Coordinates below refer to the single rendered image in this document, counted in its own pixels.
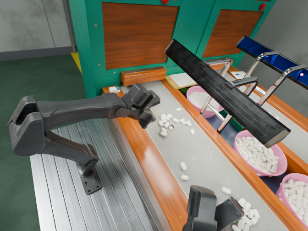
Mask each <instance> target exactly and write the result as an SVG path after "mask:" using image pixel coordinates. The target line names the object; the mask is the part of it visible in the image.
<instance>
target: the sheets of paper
mask: <svg viewBox="0 0 308 231"><path fill-rule="evenodd" d="M170 77H171V78H172V79H173V80H174V81H175V82H176V83H177V84H178V85H179V86H180V87H183V86H186V85H190V84H195V83H196V82H195V81H194V80H193V79H192V78H191V77H189V76H188V75H187V74H186V73H181V74H174V75H171V76H170Z"/></svg>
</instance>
